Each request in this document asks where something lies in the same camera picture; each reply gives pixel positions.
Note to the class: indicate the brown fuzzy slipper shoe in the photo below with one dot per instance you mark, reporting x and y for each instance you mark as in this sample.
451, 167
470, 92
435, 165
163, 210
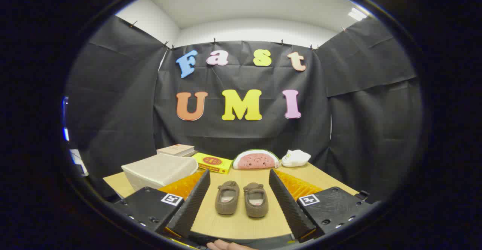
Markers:
222, 205
256, 189

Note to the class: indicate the black backdrop cloth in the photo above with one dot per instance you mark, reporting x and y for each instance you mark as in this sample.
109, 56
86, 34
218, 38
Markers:
244, 137

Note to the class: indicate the yellow book with red circle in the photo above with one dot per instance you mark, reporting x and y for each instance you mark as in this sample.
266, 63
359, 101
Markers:
212, 162

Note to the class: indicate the beige cover book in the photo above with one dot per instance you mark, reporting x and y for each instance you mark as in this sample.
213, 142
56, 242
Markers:
175, 149

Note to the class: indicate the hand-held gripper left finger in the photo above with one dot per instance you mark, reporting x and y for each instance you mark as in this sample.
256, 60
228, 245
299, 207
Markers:
192, 208

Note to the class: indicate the watermelon slice plush toy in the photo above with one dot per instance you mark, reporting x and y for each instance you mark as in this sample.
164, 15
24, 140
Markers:
256, 160

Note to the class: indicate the white plastic device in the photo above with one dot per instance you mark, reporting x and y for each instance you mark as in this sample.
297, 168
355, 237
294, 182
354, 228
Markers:
77, 159

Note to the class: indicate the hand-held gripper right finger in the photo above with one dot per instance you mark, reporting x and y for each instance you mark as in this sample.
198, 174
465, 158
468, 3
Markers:
290, 208

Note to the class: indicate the white plush toy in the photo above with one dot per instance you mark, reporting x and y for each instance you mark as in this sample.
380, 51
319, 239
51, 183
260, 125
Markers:
295, 158

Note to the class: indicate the grey cover book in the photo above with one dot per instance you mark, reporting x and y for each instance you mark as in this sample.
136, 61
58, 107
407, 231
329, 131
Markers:
190, 153

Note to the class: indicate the small ceiling light panel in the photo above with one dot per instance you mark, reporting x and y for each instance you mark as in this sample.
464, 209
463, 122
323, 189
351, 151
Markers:
357, 14

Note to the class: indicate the cream fabric storage box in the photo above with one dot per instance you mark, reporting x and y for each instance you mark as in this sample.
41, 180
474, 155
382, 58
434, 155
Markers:
158, 171

